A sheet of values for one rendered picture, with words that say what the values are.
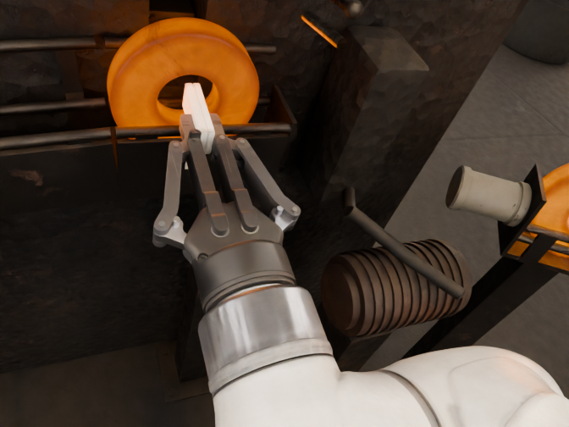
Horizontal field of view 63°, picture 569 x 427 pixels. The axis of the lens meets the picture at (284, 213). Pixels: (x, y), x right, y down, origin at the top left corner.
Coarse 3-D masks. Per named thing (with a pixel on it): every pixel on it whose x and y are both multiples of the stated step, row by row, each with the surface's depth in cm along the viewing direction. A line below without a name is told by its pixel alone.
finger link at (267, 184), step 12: (240, 144) 44; (252, 156) 43; (240, 168) 45; (252, 168) 42; (264, 168) 43; (252, 180) 43; (264, 180) 42; (252, 192) 44; (264, 192) 42; (276, 192) 42; (264, 204) 43; (276, 204) 41; (288, 204) 41; (288, 216) 41
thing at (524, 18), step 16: (528, 0) 255; (544, 0) 249; (560, 0) 246; (528, 16) 258; (544, 16) 253; (560, 16) 251; (512, 32) 267; (528, 32) 262; (544, 32) 258; (560, 32) 256; (512, 48) 272; (528, 48) 266; (544, 48) 264; (560, 48) 264
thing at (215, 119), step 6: (210, 114) 46; (216, 114) 46; (216, 120) 46; (216, 126) 45; (222, 126) 45; (216, 132) 45; (222, 132) 45; (234, 144) 44; (216, 150) 44; (234, 150) 44; (240, 156) 45
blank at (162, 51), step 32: (160, 32) 43; (192, 32) 43; (224, 32) 46; (128, 64) 43; (160, 64) 44; (192, 64) 46; (224, 64) 47; (128, 96) 46; (224, 96) 50; (256, 96) 51
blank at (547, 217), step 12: (564, 168) 57; (552, 180) 57; (564, 180) 56; (552, 192) 57; (564, 192) 57; (552, 204) 58; (564, 204) 58; (540, 216) 60; (552, 216) 60; (564, 216) 59; (552, 228) 61; (564, 228) 60; (552, 252) 64
